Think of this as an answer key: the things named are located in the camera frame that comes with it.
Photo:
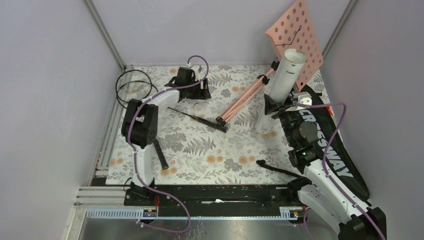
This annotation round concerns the floral tablecloth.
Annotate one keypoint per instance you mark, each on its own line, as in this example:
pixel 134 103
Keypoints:
pixel 199 154

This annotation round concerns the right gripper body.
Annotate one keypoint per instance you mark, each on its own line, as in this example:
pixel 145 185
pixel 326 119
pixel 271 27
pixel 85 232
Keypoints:
pixel 289 120

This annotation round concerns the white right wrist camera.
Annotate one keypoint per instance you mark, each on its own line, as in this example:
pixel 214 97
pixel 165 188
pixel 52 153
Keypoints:
pixel 300 101

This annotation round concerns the black badminton racket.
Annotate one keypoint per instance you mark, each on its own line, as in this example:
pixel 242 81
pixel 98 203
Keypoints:
pixel 132 86
pixel 206 122

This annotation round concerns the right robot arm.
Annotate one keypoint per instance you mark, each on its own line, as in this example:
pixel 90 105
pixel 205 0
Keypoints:
pixel 329 183

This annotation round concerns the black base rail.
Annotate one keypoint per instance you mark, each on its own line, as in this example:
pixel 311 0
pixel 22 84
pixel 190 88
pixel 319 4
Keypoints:
pixel 217 201

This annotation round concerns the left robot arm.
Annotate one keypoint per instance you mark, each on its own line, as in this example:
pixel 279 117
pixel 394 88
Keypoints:
pixel 143 176

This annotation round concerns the white shuttlecock tube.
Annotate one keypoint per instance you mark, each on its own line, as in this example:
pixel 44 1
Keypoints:
pixel 282 83

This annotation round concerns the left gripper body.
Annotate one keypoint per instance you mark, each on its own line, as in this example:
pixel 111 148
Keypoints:
pixel 193 92

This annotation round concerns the white shuttlecock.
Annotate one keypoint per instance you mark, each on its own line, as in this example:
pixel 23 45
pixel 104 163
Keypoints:
pixel 198 108

